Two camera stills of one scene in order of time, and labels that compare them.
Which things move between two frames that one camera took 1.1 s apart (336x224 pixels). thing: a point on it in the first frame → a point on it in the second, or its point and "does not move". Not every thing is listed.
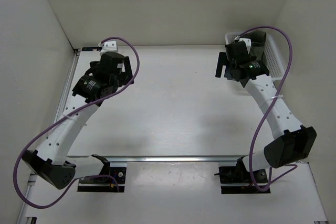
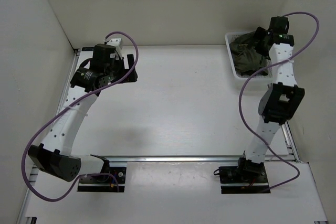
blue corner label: (91, 49) does not move
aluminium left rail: (59, 112) does not move
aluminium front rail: (154, 158) does not move
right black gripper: (222, 61) → (260, 34)
